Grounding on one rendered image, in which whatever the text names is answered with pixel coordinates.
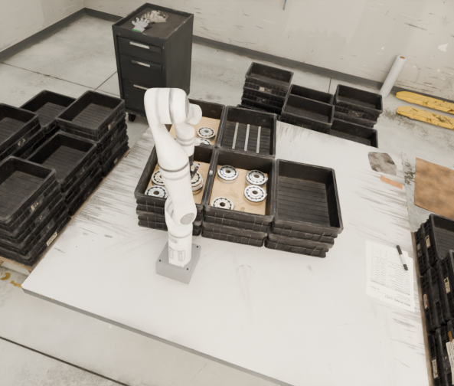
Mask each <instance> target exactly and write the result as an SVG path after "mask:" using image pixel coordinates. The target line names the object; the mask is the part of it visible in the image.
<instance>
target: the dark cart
mask: <svg viewBox="0 0 454 386"><path fill-rule="evenodd" d="M158 10H159V11H161V12H162V13H165V14H167V15H168V17H167V18H166V19H165V20H166V22H156V23H154V24H152V25H153V27H151V28H147V29H145V30H144V31H143V32H140V31H134V30H133V28H134V27H135V25H133V23H132V21H135V22H137V20H136V19H134V18H138V19H139V21H141V20H140V18H142V16H143V15H144V14H145V13H146V14H147V12H148V11H149V12H150V13H151V12H152V11H158ZM193 24H194V14H192V13H188V12H185V11H179V10H176V9H173V8H167V7H164V6H160V5H155V4H151V3H148V2H146V3H145V4H143V5H141V6H140V7H138V8H137V9H136V10H134V11H132V12H131V13H129V14H128V15H126V16H125V17H123V18H121V19H120V20H118V21H117V22H116V23H114V24H113V25H112V30H113V42H114V49H115V55H116V68H117V74H118V81H119V93H120V99H123V100H125V104H124V105H123V106H124V107H125V109H124V112H127V113H129V114H128V115H129V116H128V119H129V121H131V122H133V121H134V120H135V117H136V115H137V116H142V117H145V118H147V116H146V113H145V104H144V97H145V92H146V91H147V90H148V89H152V88H178V89H181V90H183V91H184V92H186V94H187V96H188V94H189V93H190V85H191V55H192V39H193Z"/></svg>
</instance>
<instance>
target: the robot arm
mask: <svg viewBox="0 0 454 386"><path fill-rule="evenodd" d="M144 104H145V113H146V116H147V119H148V122H149V126H150V130H151V132H152V136H153V139H154V142H155V148H156V152H157V156H158V165H159V169H160V173H161V176H162V180H163V182H164V184H165V187H166V188H167V191H168V193H169V195H170V196H169V197H168V199H167V200H166V202H165V220H166V224H167V226H168V256H169V263H171V264H174V265H177V266H180V267H183V266H184V265H185V264H186V263H188V262H189V261H190V259H191V242H192V222H193V221H194V219H195V217H196V214H197V209H196V206H195V203H194V198H193V194H192V189H191V176H194V175H195V173H196V172H197V170H198V169H199V166H200V164H199V163H198V164H196V163H194V160H193V158H194V146H199V145H200V143H201V140H200V139H198V138H195V137H194V133H195V131H194V127H193V126H191V125H196V124H198V123H199V122H200V120H201V115H202V112H201V108H200V107H199V106H198V105H194V104H190V103H189V101H188V96H187V94H186V92H184V91H183V90H181V89H178V88H152V89H148V90H147V91H146V92H145V97H144ZM165 124H175V130H176V139H174V138H173V137H172V136H171V135H170V133H169V132H168V130H167V129H166V127H165ZM189 124H191V125H189ZM191 166H194V171H193V172H192V171H191Z"/></svg>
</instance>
